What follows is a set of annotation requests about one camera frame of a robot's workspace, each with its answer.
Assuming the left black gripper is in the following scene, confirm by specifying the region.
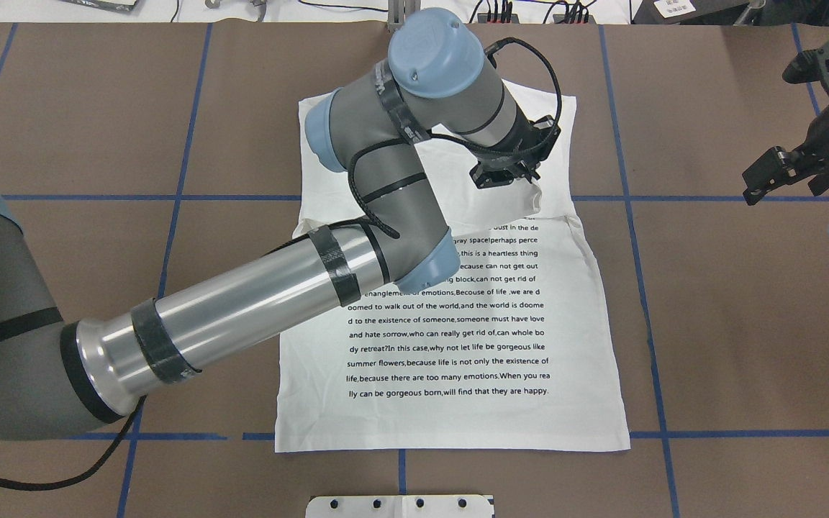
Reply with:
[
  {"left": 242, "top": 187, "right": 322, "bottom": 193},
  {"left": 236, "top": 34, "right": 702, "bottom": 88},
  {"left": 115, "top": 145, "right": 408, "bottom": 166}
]
[{"left": 470, "top": 108, "right": 561, "bottom": 189}]

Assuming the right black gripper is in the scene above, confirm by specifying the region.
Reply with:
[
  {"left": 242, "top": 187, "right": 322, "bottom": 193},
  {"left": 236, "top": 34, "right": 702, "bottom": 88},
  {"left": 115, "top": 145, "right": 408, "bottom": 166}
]
[{"left": 743, "top": 106, "right": 829, "bottom": 206}]

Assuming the white long-sleeve printed shirt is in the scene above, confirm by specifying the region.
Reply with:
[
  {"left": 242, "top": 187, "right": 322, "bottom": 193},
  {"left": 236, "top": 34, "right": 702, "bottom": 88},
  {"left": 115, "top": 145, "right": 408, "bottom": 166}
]
[{"left": 274, "top": 96, "right": 630, "bottom": 453}]

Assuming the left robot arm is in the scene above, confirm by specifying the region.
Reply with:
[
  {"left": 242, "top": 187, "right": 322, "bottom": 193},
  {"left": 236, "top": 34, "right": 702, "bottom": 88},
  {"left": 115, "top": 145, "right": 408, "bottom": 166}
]
[{"left": 0, "top": 21, "right": 389, "bottom": 321}]

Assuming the orange black connector block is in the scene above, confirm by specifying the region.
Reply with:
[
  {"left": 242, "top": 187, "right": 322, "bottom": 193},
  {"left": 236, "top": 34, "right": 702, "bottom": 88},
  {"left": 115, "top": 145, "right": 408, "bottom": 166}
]
[{"left": 469, "top": 1, "right": 519, "bottom": 24}]

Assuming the black box with label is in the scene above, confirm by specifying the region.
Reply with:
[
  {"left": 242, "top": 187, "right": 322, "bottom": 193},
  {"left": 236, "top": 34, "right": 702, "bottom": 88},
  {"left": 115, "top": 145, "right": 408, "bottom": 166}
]
[{"left": 633, "top": 1, "right": 728, "bottom": 25}]

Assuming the aluminium frame post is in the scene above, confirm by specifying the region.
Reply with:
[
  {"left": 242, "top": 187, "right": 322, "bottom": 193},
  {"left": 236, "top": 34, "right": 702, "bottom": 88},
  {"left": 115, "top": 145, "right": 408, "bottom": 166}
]
[{"left": 387, "top": 0, "right": 422, "bottom": 32}]

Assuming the white camera mast base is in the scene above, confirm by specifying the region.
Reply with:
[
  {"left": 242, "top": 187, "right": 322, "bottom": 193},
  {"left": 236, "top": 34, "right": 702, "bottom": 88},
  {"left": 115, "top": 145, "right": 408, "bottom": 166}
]
[{"left": 305, "top": 494, "right": 496, "bottom": 517}]

